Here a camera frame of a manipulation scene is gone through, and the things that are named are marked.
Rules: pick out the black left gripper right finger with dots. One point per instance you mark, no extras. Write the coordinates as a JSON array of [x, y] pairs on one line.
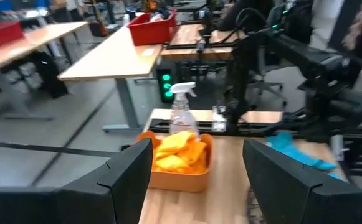
[[293, 189]]

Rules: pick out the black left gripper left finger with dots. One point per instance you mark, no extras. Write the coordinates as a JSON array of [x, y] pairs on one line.
[[115, 193]]

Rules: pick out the blue microfiber towel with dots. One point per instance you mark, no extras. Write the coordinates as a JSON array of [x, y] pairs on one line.
[[296, 152]]

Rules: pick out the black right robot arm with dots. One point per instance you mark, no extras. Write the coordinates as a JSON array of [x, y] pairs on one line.
[[327, 87]]

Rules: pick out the small clear plastic container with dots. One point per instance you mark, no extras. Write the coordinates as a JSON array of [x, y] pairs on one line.
[[219, 119]]

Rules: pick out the clear spray bottle white trigger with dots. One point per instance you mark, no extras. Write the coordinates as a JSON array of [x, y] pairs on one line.
[[182, 115]]

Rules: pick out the grey office chair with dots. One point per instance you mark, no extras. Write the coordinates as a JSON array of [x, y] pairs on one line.
[[266, 81]]

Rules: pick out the black box with green lights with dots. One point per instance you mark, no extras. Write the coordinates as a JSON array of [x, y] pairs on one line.
[[166, 84]]

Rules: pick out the light wood desk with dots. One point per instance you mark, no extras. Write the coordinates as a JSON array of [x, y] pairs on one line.
[[34, 40], [115, 57]]

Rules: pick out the black backpack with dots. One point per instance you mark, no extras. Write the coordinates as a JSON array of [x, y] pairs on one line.
[[48, 74]]

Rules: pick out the red plastic bin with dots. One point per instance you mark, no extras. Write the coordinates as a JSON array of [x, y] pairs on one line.
[[0, 35], [151, 29]]

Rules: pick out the black table edge rail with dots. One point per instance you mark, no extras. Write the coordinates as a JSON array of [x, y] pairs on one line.
[[249, 127]]

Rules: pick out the wooden workbench black frame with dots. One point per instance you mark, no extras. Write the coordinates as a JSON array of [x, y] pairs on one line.
[[196, 43]]

